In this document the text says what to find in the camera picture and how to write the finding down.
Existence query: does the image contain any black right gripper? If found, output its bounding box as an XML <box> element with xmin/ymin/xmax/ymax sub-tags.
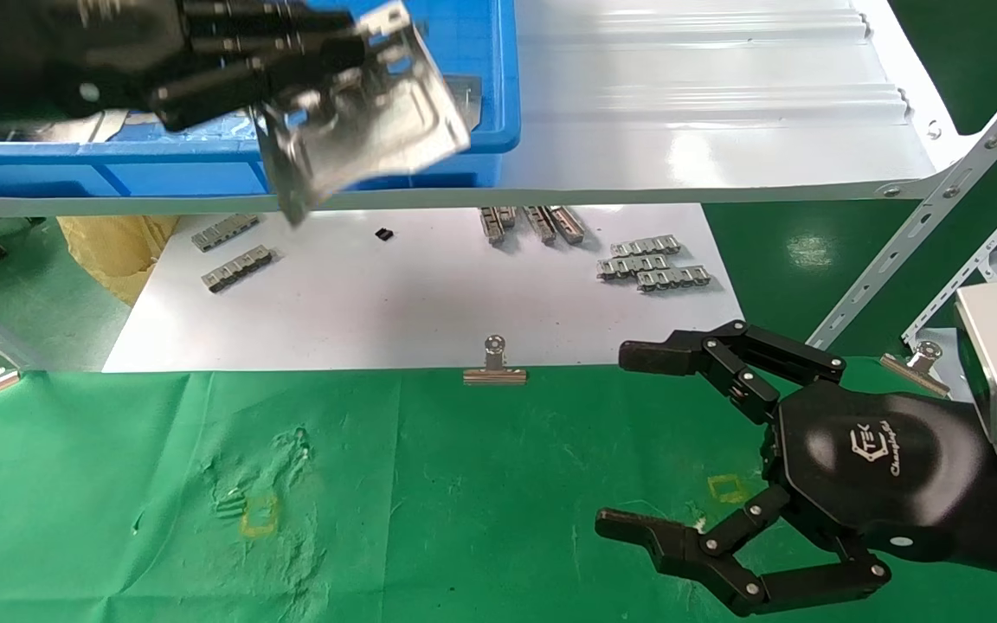
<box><xmin>595</xmin><ymin>320</ymin><xmax>997</xmax><ymax>617</ymax></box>

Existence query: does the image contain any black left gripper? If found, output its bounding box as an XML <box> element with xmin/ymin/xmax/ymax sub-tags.
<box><xmin>0</xmin><ymin>0</ymin><xmax>370</xmax><ymax>132</ymax></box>

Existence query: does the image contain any blue plastic bin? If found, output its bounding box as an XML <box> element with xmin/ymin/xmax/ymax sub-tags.
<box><xmin>0</xmin><ymin>0</ymin><xmax>522</xmax><ymax>198</ymax></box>

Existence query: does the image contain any small grey metal clip strip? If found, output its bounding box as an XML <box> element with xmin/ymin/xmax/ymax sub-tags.
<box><xmin>635</xmin><ymin>266</ymin><xmax>711</xmax><ymax>292</ymax></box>
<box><xmin>203</xmin><ymin>246</ymin><xmax>276</xmax><ymax>293</ymax></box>
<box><xmin>597</xmin><ymin>254</ymin><xmax>669</xmax><ymax>281</ymax></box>
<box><xmin>609</xmin><ymin>235</ymin><xmax>682</xmax><ymax>258</ymax></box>
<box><xmin>191</xmin><ymin>215</ymin><xmax>260</xmax><ymax>253</ymax></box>

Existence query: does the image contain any green cloth mat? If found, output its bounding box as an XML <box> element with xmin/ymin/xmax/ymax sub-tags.
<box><xmin>0</xmin><ymin>356</ymin><xmax>997</xmax><ymax>623</ymax></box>

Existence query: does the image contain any yellow plastic bag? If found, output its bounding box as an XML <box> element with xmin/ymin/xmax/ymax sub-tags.
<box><xmin>57</xmin><ymin>215</ymin><xmax>179</xmax><ymax>308</ymax></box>

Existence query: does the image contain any white flat board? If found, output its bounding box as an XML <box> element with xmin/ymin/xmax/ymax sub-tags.
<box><xmin>103</xmin><ymin>205</ymin><xmax>746</xmax><ymax>374</ymax></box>

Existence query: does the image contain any white perforated angle strut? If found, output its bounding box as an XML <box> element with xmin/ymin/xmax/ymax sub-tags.
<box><xmin>806</xmin><ymin>48</ymin><xmax>997</xmax><ymax>351</ymax></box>
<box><xmin>901</xmin><ymin>169</ymin><xmax>997</xmax><ymax>345</ymax></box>

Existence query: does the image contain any white metal shelf panel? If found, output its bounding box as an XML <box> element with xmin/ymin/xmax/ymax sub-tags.
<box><xmin>0</xmin><ymin>0</ymin><xmax>975</xmax><ymax>219</ymax></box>

